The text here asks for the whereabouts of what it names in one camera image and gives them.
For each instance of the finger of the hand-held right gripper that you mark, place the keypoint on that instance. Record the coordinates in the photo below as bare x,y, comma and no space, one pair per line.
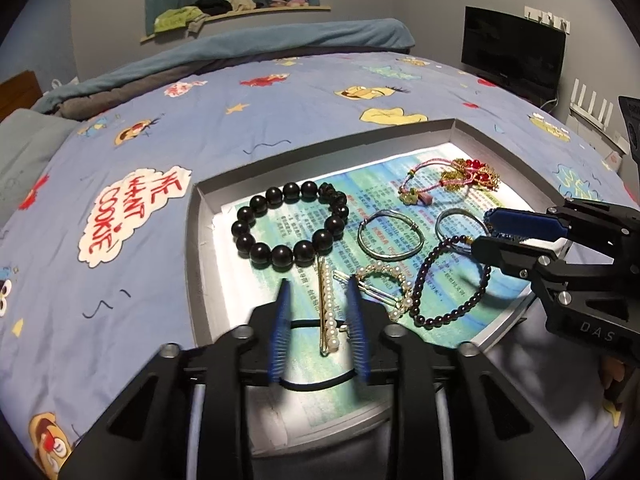
520,222
505,255

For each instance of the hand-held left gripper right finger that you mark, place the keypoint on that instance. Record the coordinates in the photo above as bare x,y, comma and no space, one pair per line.
357,330

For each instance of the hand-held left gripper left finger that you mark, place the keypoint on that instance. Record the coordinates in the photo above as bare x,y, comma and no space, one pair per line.
280,330

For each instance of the straight pearl hair clip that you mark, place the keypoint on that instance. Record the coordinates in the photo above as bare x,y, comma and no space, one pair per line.
329,310

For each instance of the pearl hoop hair clip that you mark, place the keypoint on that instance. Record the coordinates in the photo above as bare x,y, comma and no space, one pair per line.
380,267

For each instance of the small silver bangle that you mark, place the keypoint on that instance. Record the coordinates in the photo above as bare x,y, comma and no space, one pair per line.
440,221

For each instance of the large silver bangle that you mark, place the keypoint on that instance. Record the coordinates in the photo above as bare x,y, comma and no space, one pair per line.
360,236

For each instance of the grey cardboard box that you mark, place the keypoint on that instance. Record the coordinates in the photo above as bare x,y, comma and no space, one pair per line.
200,280

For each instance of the blue-green printed paper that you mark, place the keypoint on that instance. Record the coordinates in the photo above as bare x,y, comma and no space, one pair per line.
295,360

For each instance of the red and gold ornament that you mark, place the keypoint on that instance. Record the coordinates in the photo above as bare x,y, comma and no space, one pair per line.
477,172

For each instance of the white router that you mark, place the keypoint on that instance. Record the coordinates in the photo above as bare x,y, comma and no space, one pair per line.
592,120

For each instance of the blue cartoon printed blanket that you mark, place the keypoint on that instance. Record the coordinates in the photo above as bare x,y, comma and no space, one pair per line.
125,320

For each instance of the black monitor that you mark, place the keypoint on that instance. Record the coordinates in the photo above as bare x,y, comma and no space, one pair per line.
510,55

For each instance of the folded blue duvet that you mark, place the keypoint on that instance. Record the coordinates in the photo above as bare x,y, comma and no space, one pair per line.
300,35

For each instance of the grey folded blanket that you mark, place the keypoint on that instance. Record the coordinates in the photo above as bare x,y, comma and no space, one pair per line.
125,85

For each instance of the grey-blue pillow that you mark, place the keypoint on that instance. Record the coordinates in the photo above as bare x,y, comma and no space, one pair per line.
25,160

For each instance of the pink cloth pile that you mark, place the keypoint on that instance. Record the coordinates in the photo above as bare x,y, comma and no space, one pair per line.
290,2

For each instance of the green cloth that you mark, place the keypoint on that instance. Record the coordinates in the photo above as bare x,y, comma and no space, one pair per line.
172,19

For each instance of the black cloth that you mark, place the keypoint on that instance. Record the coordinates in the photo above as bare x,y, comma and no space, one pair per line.
212,6

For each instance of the beige cloth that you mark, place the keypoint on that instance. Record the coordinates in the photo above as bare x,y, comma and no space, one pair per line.
242,0

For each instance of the wooden headboard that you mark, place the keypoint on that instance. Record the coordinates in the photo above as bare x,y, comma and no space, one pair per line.
20,92

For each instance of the white wall hook rack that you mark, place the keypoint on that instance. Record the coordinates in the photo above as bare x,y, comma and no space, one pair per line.
547,16

